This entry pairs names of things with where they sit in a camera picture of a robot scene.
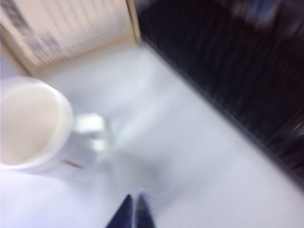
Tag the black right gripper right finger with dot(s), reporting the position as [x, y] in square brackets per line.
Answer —
[143, 211]

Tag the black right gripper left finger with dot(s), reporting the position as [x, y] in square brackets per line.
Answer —
[121, 213]

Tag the white ceramic cup gold frame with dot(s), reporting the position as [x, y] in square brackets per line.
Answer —
[31, 123]

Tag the black computer keyboard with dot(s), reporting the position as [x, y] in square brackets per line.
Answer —
[225, 71]

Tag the beige desk calendar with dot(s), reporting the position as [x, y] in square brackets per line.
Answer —
[71, 31]

